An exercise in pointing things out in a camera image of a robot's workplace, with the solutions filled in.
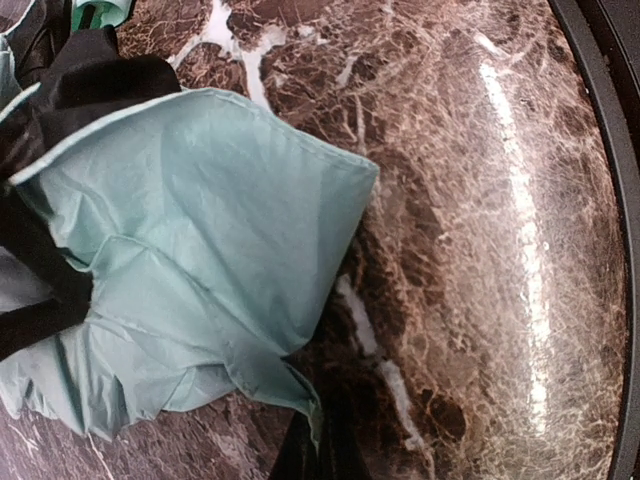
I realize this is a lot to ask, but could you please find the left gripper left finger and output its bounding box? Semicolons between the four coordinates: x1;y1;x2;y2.
269;412;319;480

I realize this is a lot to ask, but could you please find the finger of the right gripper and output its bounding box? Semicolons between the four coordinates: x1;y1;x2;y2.
1;189;93;359

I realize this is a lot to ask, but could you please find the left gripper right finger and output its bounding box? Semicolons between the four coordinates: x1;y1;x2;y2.
318;390;371;480

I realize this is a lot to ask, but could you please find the mint green folding umbrella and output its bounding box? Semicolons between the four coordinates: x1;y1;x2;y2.
1;1;378;442

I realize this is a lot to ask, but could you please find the black front table rail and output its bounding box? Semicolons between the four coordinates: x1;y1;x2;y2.
550;0;639;479

